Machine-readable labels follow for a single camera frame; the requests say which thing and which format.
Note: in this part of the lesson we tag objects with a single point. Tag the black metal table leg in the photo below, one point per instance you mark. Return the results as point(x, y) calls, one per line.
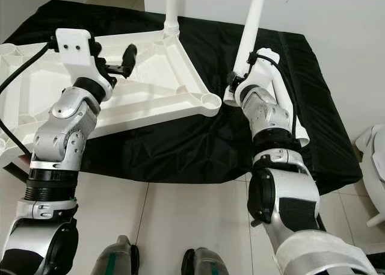
point(256, 221)

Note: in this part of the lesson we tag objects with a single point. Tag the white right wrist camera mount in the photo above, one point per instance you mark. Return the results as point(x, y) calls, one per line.
point(267, 67)

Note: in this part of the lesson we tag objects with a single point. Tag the grey right robot leg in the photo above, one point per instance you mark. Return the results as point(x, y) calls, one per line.
point(204, 263)

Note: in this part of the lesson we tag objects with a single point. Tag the white plastic children table top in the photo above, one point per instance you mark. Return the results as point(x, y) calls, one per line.
point(180, 82)

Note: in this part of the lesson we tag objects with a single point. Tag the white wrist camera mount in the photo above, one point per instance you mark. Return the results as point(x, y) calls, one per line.
point(72, 43)
point(267, 67)

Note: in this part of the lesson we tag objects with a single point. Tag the grey left robot leg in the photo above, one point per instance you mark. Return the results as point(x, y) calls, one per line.
point(117, 258)

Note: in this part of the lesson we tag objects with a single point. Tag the maroon plastic stool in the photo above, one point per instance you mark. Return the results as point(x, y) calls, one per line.
point(25, 160)

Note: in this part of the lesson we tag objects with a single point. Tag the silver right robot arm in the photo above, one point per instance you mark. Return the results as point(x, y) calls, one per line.
point(289, 197)

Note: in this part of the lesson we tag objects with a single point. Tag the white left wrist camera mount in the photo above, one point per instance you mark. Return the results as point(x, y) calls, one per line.
point(72, 43)

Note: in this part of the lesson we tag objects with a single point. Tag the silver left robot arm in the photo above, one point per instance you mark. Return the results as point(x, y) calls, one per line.
point(60, 148)

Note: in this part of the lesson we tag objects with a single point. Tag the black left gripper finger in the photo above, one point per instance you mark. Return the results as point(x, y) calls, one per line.
point(130, 59)

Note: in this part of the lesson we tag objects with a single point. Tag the black table cloth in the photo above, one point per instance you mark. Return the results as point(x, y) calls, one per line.
point(186, 154)

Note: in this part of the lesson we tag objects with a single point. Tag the white plastic chair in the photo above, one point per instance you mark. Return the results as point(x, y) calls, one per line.
point(370, 160)

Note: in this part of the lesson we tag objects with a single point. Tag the grey robot leg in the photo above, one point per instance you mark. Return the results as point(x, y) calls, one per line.
point(204, 263)
point(117, 258)

